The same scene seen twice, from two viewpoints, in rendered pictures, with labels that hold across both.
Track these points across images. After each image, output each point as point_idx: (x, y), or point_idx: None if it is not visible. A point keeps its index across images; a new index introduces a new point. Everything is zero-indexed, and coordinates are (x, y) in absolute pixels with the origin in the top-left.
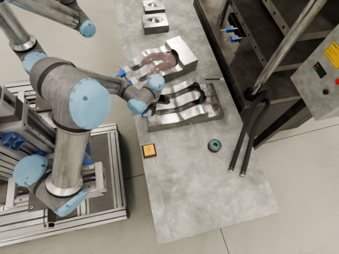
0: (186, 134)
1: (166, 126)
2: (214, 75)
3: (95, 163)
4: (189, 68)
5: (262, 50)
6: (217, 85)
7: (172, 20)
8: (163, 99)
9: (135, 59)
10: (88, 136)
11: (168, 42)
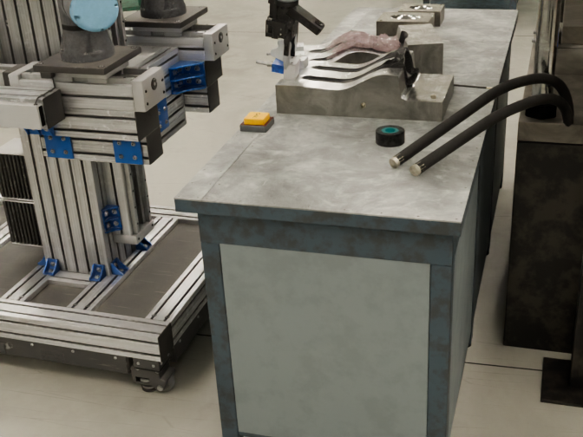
0: (346, 124)
1: (312, 100)
2: (476, 84)
3: (153, 67)
4: (422, 62)
5: (567, 13)
6: (473, 93)
7: (448, 32)
8: (309, 16)
9: (326, 43)
10: (173, 117)
11: (402, 26)
